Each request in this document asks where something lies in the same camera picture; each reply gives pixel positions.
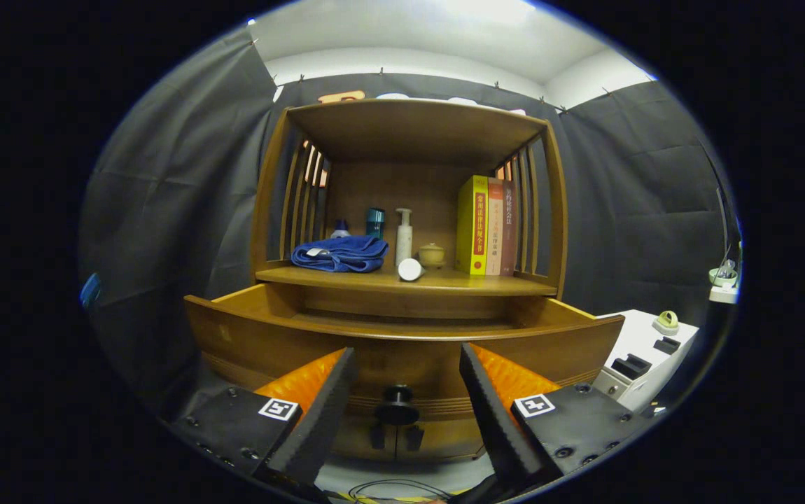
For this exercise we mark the teal cylindrical bottle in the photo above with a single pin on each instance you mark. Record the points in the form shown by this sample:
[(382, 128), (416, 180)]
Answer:
[(375, 224)]

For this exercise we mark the wooden drawer with black knob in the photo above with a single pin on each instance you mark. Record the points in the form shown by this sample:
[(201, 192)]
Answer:
[(269, 336)]

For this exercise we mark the green rimmed white bowl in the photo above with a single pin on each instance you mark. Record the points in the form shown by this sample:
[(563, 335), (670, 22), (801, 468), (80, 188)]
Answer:
[(722, 280)]

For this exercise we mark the white cleanser tube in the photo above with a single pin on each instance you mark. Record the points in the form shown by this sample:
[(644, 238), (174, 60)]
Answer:
[(410, 269)]

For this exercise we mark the blue plastic object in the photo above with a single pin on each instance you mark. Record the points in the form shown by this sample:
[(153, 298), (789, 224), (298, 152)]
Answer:
[(89, 290)]

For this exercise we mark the cream and orange book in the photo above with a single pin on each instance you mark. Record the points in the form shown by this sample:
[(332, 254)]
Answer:
[(495, 231)]

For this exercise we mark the beige lidded tea cup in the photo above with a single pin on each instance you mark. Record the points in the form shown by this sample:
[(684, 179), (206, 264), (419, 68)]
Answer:
[(432, 255)]

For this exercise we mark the wooden cabinet door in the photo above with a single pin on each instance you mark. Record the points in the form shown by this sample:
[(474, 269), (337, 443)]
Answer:
[(353, 444), (444, 441)]

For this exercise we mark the blue folded towel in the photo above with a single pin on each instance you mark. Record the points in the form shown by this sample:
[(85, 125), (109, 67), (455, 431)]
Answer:
[(346, 252)]

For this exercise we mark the white pump bottle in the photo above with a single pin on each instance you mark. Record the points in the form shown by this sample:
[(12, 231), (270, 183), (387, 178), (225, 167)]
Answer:
[(404, 241)]

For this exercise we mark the pale green tape dispenser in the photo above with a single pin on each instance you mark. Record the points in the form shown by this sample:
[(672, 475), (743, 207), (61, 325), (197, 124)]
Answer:
[(667, 322)]

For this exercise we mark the small white blue-capped bottle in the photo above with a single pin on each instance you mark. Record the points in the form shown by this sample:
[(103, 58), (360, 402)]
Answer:
[(340, 231)]

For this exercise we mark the brown book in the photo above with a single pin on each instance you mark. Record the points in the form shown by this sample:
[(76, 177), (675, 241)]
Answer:
[(508, 231)]

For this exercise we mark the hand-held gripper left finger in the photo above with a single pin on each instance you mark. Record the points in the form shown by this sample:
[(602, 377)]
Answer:
[(318, 420)]

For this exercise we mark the wooden cabinet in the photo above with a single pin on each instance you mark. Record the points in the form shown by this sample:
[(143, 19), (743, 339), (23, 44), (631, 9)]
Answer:
[(409, 126)]

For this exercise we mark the thick yellow book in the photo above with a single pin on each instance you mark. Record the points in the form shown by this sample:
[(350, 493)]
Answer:
[(469, 224)]

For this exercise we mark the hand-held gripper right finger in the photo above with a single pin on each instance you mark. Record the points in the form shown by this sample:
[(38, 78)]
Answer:
[(497, 420)]

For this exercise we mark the wooden countertop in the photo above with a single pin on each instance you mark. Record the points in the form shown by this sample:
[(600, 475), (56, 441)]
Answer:
[(444, 281)]

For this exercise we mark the white side cabinet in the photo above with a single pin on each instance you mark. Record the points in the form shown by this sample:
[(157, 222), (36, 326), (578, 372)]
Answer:
[(640, 336)]

